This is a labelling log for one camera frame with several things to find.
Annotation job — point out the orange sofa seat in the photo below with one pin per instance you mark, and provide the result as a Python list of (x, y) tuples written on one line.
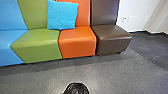
[(77, 41)]

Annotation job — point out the brown sofa seat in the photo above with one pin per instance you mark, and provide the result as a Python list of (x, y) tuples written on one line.
[(111, 38)]

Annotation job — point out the white wall outlet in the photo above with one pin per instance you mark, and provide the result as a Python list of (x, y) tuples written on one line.
[(126, 19)]

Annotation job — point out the blue square cushion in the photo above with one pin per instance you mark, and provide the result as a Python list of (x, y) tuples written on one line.
[(61, 15)]

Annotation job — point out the black trash bag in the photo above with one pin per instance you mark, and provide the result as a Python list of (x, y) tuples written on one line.
[(76, 89)]

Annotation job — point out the green sofa seat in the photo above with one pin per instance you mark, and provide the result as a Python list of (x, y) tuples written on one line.
[(36, 45)]

